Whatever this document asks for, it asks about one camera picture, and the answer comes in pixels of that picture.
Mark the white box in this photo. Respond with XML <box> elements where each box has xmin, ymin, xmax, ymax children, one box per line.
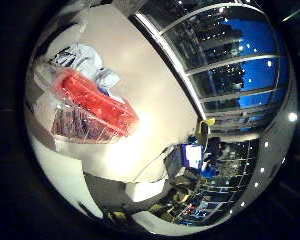
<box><xmin>124</xmin><ymin>179</ymin><xmax>168</xmax><ymax>204</ymax></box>

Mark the yellow plastic object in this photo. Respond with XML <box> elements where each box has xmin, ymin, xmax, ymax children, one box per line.
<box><xmin>196</xmin><ymin>117</ymin><xmax>217</xmax><ymax>145</ymax></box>

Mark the light blue crumpled cloth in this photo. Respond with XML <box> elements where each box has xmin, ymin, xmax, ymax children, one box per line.
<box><xmin>51</xmin><ymin>43</ymin><xmax>125</xmax><ymax>102</ymax></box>

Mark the computer monitor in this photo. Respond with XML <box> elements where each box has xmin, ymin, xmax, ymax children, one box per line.
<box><xmin>181</xmin><ymin>143</ymin><xmax>205</xmax><ymax>171</ymax></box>

